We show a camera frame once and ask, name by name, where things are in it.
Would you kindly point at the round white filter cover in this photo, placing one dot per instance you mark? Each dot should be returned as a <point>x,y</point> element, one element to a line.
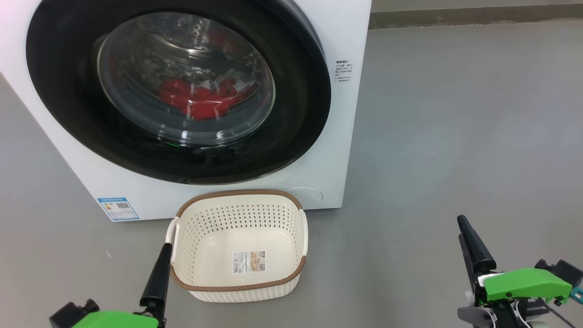
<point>309,193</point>

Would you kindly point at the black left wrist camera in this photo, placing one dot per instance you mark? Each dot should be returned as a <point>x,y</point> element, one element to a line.
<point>73,315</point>

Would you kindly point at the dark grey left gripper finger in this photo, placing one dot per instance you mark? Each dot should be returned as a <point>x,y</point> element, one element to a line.
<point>157,282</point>

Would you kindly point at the steel perforated washer drum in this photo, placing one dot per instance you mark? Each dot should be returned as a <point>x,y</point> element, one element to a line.
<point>150,54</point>

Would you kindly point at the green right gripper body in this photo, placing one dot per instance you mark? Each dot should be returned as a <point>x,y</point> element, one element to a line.
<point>524,284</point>

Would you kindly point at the cream laundry basket brown rim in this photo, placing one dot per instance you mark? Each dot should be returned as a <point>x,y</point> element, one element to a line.
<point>218,257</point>

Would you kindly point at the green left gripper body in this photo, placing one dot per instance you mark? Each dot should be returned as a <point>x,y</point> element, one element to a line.
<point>118,320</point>

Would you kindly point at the blue energy label sticker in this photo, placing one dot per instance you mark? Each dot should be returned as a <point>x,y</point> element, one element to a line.
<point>118,208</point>

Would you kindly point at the printed product label sticker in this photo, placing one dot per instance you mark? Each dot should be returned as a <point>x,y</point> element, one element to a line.
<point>249,262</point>

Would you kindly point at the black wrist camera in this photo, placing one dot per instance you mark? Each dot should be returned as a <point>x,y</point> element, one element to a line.
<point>73,315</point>
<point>565,271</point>

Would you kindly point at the white front-load washing machine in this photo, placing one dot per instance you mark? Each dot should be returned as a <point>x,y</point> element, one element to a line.
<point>328,182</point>

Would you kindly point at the red and white clothing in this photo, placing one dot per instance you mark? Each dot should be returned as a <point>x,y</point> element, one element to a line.
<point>200,107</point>

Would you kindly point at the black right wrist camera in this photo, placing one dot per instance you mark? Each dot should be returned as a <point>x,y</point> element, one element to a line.
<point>565,271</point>

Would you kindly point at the black round glass washer door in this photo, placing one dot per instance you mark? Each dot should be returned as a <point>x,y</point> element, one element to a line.
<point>59,91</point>

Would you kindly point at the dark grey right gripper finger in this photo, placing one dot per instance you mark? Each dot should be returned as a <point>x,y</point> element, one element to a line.
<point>476,253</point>
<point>471,280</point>

